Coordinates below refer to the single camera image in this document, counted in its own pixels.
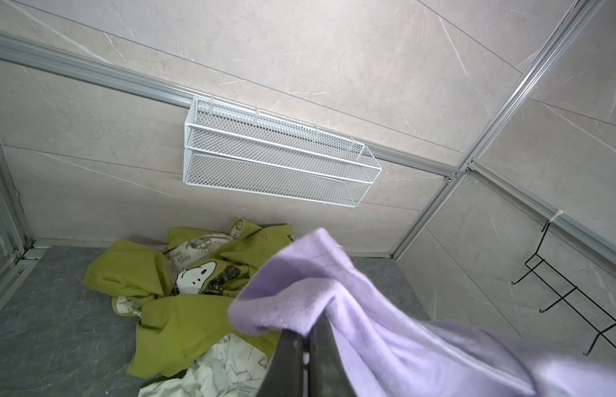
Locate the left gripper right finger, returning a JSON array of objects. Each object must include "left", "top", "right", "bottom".
[{"left": 307, "top": 312, "right": 356, "bottom": 397}]

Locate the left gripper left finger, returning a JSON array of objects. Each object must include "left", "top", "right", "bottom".
[{"left": 257, "top": 329, "right": 305, "bottom": 397}]

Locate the purple cloth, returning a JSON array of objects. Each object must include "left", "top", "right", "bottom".
[{"left": 228, "top": 229, "right": 616, "bottom": 396}]

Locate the white cloth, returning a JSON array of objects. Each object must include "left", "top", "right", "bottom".
[{"left": 138, "top": 334, "right": 269, "bottom": 397}]

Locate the green printed shirt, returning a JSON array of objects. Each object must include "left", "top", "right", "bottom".
[{"left": 83, "top": 218, "right": 294, "bottom": 379}]

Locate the white wire mesh basket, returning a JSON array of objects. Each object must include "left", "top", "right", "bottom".
[{"left": 183, "top": 97, "right": 382, "bottom": 208}]

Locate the black wire hook rack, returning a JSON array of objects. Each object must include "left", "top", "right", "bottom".
[{"left": 510, "top": 220, "right": 616, "bottom": 357}]

